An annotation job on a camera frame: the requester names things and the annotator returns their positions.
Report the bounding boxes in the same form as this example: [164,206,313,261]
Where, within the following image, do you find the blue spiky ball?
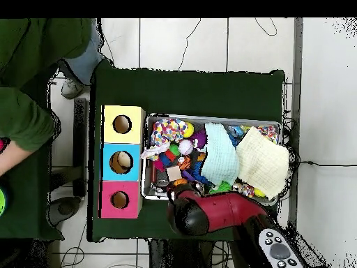
[190,160,213,187]

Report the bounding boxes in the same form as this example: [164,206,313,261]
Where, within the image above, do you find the grey round floor base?
[47,195,82,228]

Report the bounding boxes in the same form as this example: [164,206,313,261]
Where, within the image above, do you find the black floor cable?
[289,160,357,168]

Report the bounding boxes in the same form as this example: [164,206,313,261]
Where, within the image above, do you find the dark green table cloth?
[86,58,286,243]
[0,64,66,241]

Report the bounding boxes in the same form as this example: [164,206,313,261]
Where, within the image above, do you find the plain wooden cube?
[166,165,183,182]

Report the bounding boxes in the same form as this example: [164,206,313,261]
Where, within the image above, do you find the person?
[0,17,105,154]

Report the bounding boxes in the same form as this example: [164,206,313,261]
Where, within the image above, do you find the crushed black can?
[152,179,170,195]

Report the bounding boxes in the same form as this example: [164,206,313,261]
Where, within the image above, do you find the purple spiky toy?
[192,129,208,149]

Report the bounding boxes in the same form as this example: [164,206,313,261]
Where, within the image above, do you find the beige rounded object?
[116,151,132,170]

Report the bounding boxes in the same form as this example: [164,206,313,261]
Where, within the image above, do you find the orange tiger plush toy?
[178,156,192,172]

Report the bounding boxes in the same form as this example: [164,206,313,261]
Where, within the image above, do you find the black stand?
[49,97,88,198]

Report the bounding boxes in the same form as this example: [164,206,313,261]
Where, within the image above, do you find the wooden box with three holes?
[99,104,146,219]

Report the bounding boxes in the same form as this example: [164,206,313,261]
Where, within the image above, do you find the shallow silver mesh bin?
[140,112,283,207]

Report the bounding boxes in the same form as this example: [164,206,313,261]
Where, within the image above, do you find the mint waffle cloth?
[200,122,241,187]

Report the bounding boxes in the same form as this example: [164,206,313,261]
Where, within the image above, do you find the cream waffle cloth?
[235,126,291,200]

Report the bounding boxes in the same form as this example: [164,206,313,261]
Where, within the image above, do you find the white baseball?
[178,139,195,156]

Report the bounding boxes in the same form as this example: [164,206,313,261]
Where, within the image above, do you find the yellow ball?
[183,121,196,138]

